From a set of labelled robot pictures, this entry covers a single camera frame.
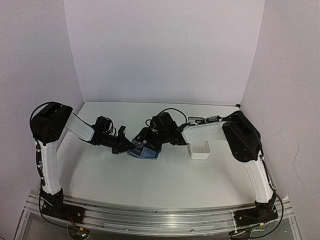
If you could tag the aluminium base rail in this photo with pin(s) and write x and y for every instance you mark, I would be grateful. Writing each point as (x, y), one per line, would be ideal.
(102, 219)

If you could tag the blue card holder wallet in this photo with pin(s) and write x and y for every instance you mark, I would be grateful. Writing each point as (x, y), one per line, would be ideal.
(144, 154)

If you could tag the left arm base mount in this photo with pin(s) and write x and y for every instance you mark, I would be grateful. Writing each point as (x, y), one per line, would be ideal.
(54, 206)

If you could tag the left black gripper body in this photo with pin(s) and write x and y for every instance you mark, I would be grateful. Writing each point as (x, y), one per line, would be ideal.
(110, 141)

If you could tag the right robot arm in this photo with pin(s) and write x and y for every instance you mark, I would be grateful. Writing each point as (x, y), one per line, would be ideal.
(242, 137)

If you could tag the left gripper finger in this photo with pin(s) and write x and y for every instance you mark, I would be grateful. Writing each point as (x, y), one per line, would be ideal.
(124, 143)
(117, 150)

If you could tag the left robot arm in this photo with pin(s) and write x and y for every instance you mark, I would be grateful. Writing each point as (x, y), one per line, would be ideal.
(47, 123)

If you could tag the black VIP card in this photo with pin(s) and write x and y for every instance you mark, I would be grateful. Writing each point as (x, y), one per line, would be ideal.
(138, 145)

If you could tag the white plastic tray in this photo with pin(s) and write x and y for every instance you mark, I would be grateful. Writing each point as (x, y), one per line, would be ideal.
(198, 138)

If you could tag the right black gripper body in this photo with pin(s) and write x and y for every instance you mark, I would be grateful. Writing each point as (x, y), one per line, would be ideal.
(159, 138)

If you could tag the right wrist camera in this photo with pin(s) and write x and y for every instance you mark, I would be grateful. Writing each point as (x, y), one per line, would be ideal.
(152, 123)

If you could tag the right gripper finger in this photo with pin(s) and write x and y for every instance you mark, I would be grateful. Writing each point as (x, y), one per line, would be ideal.
(141, 137)
(153, 146)

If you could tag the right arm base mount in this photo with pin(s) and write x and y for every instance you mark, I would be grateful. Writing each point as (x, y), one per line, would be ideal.
(260, 213)

